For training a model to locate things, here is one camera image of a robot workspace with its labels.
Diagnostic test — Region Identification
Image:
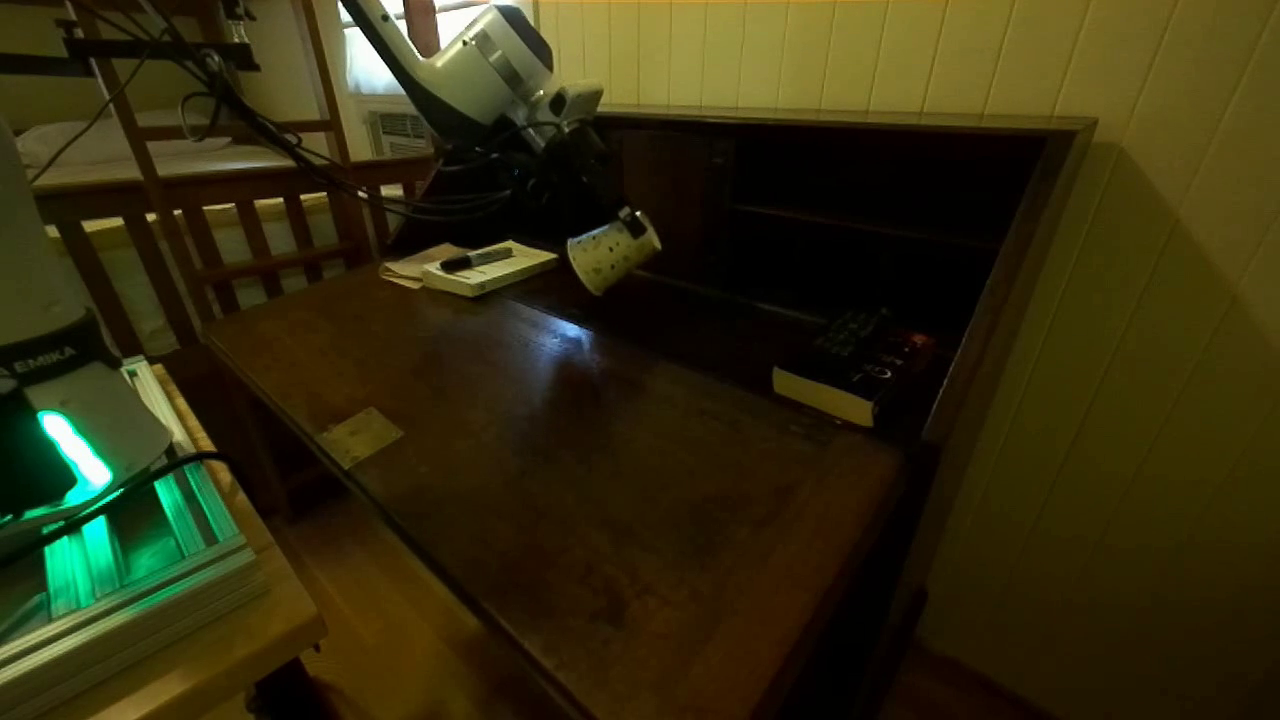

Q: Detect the wooden bunk bed frame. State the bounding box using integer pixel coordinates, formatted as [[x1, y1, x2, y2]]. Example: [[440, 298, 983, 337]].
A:
[[35, 0, 436, 355]]

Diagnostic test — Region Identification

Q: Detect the black box with white label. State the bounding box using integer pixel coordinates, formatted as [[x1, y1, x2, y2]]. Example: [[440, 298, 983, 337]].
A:
[[773, 307, 947, 435]]

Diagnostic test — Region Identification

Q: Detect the white dotted paper cup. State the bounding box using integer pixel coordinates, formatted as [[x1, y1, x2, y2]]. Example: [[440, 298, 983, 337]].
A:
[[565, 210, 658, 298]]

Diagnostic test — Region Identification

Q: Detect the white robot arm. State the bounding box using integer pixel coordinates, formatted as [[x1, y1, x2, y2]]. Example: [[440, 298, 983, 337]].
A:
[[339, 0, 625, 257]]

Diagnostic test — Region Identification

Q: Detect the white paperback book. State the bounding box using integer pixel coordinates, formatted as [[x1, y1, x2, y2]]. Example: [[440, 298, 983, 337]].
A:
[[429, 240, 555, 298]]

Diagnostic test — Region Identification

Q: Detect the dark wooden secretary desk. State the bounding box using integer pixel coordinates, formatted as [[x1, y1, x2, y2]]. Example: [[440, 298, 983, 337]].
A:
[[208, 111, 1093, 720]]

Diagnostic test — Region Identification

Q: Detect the green-lit electronics box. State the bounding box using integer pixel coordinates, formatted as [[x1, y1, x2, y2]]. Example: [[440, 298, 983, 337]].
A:
[[0, 355, 257, 678]]

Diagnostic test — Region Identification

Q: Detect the black cable bundle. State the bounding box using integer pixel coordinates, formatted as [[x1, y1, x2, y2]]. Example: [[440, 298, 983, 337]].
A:
[[65, 0, 454, 223]]

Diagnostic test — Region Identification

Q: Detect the small tan sticky note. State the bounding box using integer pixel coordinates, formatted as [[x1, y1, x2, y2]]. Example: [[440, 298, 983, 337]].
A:
[[320, 410, 402, 470]]

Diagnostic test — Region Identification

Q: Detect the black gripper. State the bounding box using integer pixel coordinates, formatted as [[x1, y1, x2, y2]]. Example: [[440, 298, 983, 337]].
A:
[[424, 130, 625, 249]]

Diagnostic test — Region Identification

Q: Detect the grey black-capped marker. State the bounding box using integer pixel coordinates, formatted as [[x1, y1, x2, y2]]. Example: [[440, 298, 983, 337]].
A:
[[440, 249, 512, 275]]

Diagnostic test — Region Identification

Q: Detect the light wooden side table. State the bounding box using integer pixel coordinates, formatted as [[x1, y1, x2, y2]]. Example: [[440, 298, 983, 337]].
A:
[[0, 369, 324, 720]]

